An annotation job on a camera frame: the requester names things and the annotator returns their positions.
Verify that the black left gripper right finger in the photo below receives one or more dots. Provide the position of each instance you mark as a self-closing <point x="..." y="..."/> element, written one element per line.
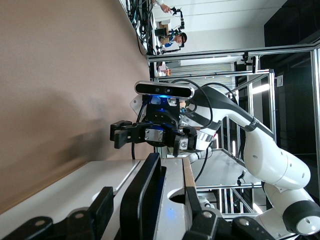
<point x="197" y="225"/>

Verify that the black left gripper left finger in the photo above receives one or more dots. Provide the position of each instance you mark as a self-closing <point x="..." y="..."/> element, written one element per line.
<point x="102" y="207"/>

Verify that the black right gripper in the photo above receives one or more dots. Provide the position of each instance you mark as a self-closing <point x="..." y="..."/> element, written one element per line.
<point x="162" y="120"/>

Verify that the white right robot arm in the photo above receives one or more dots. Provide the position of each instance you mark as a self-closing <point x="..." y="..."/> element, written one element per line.
<point x="270" y="162"/>

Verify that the white wrist mounting plate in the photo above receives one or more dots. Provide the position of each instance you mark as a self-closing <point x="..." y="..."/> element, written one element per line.
<point x="136" y="103"/>

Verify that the seated person in blue shirt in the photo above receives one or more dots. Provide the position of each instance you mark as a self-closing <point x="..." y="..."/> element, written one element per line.
<point x="178" y="38"/>

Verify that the cardboard box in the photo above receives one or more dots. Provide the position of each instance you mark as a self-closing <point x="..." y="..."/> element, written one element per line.
<point x="165" y="25"/>

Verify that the brown table cover mat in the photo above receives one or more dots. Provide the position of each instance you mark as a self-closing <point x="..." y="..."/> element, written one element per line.
<point x="62" y="75"/>

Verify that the black handheld gripper rig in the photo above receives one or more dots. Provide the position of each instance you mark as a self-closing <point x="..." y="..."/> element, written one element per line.
<point x="182" y="22"/>

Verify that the person in white shirt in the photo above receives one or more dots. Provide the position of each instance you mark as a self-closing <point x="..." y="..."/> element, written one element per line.
<point x="163" y="7"/>

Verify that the white paper sign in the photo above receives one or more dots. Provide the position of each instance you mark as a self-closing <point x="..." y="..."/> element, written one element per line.
<point x="280" y="80"/>

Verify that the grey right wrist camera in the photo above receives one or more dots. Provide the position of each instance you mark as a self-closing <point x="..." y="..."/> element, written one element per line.
<point x="150" y="89"/>

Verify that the aluminium cage frame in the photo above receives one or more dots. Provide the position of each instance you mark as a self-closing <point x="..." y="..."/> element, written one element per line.
<point x="212" y="53"/>

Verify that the black frame-mounted camera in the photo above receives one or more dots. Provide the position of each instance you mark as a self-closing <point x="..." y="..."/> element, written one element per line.
<point x="253" y="65"/>

